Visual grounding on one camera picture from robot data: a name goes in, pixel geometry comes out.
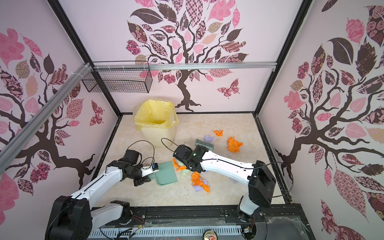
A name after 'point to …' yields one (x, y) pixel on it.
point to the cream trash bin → (159, 137)
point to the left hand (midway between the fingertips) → (146, 178)
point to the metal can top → (210, 234)
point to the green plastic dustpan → (166, 174)
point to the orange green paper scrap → (180, 167)
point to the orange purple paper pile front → (199, 183)
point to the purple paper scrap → (207, 139)
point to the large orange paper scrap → (233, 146)
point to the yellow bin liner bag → (156, 113)
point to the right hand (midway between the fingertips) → (205, 148)
